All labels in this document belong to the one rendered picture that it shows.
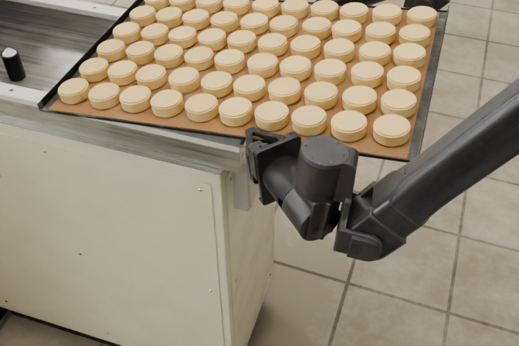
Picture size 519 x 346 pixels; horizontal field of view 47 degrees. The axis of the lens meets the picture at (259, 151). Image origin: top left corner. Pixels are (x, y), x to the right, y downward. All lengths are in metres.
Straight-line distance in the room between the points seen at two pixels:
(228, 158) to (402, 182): 0.35
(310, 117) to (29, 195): 0.66
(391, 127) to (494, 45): 2.17
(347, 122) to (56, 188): 0.62
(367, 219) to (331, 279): 1.17
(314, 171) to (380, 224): 0.10
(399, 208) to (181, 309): 0.78
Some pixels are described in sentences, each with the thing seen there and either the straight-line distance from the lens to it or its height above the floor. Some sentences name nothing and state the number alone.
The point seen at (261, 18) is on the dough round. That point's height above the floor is 0.97.
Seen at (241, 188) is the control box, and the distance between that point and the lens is 1.05.
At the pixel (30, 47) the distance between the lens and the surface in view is 1.34.
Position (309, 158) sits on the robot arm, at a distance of 0.67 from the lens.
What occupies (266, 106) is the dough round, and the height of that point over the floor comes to 0.98.
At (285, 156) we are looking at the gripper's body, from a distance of 0.78.
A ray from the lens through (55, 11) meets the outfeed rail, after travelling 1.36.
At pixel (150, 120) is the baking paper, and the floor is 0.94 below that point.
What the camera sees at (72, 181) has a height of 0.72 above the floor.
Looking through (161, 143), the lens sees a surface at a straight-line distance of 0.99.
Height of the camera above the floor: 1.54
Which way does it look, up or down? 44 degrees down
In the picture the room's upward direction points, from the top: straight up
